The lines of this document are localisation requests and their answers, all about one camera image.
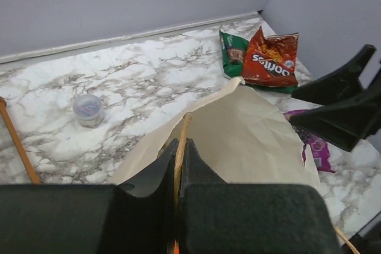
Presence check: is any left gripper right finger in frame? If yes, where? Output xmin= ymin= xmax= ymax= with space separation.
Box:
xmin=178 ymin=139 xmax=341 ymax=253

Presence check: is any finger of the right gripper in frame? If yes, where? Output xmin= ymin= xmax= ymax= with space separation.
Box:
xmin=291 ymin=44 xmax=376 ymax=105
xmin=290 ymin=86 xmax=380 ymax=152

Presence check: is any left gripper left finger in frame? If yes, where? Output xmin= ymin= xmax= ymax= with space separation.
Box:
xmin=1 ymin=140 xmax=178 ymax=253

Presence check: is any magenta snack packet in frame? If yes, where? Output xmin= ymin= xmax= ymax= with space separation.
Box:
xmin=292 ymin=126 xmax=335 ymax=173

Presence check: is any red snack packet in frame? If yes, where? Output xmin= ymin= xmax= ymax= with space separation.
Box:
xmin=241 ymin=28 xmax=299 ymax=87

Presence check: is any beige paper bag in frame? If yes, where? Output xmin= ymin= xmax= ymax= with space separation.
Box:
xmin=111 ymin=78 xmax=320 ymax=191

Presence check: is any green crisps bag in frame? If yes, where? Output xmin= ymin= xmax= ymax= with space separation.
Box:
xmin=219 ymin=31 xmax=298 ymax=94

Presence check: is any orange snack packet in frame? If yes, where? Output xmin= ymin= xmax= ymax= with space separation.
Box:
xmin=173 ymin=237 xmax=179 ymax=254

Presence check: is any small clear plastic cup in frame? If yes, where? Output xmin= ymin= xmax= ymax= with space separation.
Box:
xmin=73 ymin=95 xmax=105 ymax=128

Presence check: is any wooden tiered display rack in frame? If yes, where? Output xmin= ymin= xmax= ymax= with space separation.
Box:
xmin=1 ymin=97 xmax=42 ymax=184

